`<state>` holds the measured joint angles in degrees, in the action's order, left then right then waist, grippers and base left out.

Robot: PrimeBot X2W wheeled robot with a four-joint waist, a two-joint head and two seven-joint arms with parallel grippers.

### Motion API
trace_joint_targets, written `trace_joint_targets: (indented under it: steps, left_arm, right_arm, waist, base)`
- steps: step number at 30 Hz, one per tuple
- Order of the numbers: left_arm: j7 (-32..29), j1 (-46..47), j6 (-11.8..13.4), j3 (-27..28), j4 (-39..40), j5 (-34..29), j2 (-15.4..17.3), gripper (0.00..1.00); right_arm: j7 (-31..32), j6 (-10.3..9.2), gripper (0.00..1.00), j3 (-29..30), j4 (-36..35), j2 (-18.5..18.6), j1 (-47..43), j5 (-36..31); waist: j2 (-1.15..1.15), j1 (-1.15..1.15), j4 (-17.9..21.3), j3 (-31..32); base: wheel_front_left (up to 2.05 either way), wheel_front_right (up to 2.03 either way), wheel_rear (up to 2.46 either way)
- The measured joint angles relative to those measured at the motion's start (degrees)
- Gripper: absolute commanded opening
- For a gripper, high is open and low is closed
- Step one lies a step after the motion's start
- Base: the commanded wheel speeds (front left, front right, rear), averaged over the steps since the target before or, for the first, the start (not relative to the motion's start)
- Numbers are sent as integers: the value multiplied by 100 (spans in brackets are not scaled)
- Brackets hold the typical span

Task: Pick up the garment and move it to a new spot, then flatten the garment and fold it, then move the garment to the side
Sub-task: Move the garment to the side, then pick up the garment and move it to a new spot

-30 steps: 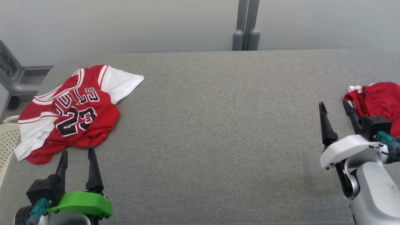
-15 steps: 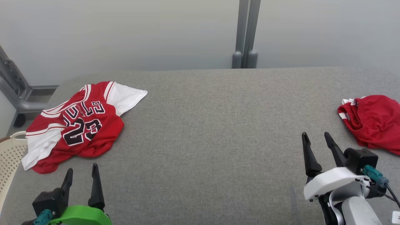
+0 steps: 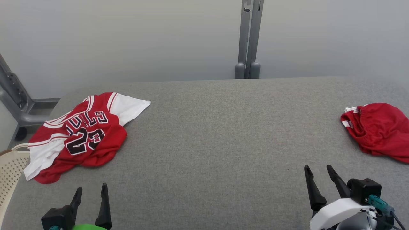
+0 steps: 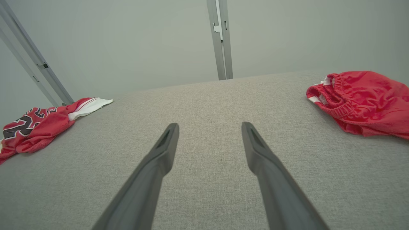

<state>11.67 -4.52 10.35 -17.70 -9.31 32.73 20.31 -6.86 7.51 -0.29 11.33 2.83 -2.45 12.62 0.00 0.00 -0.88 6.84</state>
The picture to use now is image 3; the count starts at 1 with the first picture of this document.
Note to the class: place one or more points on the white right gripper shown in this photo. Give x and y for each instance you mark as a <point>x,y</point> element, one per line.
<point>335,212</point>

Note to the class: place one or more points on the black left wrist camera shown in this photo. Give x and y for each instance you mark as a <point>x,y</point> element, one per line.
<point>57,217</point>

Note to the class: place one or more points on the grey metal wheeled stand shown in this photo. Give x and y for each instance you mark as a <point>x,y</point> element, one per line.
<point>22,111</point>

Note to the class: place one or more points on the red shorts white trim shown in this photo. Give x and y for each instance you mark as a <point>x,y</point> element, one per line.
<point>383,131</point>

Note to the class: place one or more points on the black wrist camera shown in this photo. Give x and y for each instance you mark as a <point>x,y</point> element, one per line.
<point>57,217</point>
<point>364,190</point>

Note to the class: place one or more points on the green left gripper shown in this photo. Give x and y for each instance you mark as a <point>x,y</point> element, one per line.
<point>89,227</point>

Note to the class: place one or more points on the grey vertical partition post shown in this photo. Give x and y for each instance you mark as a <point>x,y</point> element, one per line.
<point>249,38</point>

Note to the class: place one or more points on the cream perforated laundry basket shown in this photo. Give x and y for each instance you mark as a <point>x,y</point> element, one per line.
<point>11,172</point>

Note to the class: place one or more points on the red white jersey number 23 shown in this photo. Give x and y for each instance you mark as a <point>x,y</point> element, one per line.
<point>105,147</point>

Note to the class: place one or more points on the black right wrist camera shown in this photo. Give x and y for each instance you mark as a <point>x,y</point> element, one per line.
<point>364,190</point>

